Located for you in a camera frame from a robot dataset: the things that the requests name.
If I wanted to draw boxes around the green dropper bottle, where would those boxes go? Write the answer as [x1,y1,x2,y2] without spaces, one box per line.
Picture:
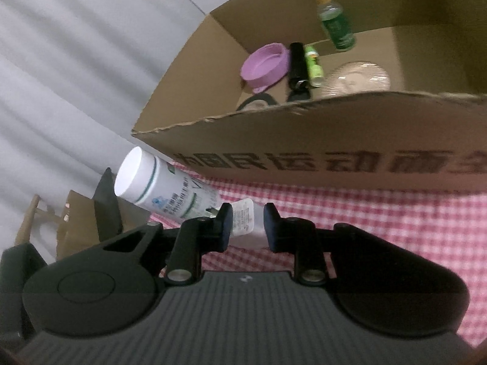
[303,0,357,51]

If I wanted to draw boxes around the white bottle with green band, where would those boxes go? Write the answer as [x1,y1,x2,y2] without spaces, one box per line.
[114,146,226,223]

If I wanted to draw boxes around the purple silicone bowl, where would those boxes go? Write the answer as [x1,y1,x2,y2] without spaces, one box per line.
[240,43,292,94]

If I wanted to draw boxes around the clear plastic lid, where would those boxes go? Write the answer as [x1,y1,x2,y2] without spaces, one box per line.
[323,61,392,98]

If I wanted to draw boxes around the dark box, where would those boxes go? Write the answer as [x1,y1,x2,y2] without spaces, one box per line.
[0,243,48,354]

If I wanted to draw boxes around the black tape roll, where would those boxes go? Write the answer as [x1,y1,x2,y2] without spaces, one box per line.
[235,93,279,113]

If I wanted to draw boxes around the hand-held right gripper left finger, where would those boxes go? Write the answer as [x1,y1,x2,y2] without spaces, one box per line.
[101,202,234,286]

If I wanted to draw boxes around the brown paper bag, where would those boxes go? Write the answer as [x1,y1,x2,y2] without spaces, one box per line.
[56,189,153,261]

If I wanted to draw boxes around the white pleated curtain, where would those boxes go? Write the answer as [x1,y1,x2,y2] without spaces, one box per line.
[0,0,214,263]

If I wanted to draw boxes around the brown cardboard box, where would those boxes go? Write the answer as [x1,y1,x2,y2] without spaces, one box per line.
[131,0,487,195]

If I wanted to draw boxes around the small white bottle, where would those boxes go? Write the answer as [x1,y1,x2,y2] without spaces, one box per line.
[226,198,269,250]

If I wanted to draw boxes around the wooden chair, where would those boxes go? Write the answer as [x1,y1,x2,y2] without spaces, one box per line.
[15,194,68,248]

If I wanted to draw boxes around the black cylinder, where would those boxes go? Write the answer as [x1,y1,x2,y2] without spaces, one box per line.
[287,42,311,91]

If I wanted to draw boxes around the pink checkered tablecloth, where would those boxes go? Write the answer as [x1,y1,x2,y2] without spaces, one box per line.
[160,177,487,350]

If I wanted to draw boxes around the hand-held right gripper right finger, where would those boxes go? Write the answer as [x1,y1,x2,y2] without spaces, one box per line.
[263,202,382,286]

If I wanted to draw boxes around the small green tube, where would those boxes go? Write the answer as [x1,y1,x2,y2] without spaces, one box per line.
[304,45,326,88]

